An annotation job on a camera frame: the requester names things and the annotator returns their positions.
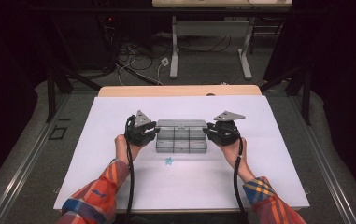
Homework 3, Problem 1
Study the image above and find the left hand-held gripper black cable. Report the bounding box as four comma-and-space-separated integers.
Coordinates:
123, 114, 136, 224

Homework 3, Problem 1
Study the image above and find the person's right hand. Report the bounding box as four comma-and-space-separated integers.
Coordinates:
218, 136, 248, 171

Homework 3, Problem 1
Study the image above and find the right hand-held gripper black cable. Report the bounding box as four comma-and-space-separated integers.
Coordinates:
232, 136, 249, 218

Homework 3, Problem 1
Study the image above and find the black metal stand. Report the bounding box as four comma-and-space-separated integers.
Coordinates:
259, 66, 312, 125
46, 66, 102, 124

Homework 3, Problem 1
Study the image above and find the white table sheet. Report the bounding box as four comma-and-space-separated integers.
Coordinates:
53, 94, 310, 211

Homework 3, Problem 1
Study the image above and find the clear grey compartment box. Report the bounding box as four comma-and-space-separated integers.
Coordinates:
155, 119, 208, 154

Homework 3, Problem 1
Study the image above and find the hand-held gripper black cable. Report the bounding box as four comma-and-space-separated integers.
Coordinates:
123, 114, 136, 224
232, 136, 249, 218

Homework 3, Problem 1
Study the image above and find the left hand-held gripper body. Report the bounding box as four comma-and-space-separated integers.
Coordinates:
124, 109, 159, 147

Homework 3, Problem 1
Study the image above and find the white-legged desk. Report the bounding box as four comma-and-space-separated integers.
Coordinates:
151, 0, 292, 80

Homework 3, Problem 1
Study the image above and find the aluminium floor rail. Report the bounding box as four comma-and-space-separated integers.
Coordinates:
291, 96, 356, 224
0, 92, 71, 224

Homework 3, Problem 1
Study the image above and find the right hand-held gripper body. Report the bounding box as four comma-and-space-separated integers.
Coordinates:
209, 110, 246, 147

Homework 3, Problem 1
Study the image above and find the person's left hand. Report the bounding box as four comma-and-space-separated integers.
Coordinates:
114, 133, 142, 166

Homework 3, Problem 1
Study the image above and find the dark curtain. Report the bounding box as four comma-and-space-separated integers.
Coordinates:
0, 0, 48, 194
291, 0, 356, 200

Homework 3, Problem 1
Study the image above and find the black floor cable bundle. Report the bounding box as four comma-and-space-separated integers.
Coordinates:
104, 31, 174, 87

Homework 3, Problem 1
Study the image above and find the black equipment with red light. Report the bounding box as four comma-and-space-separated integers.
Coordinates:
53, 12, 118, 73

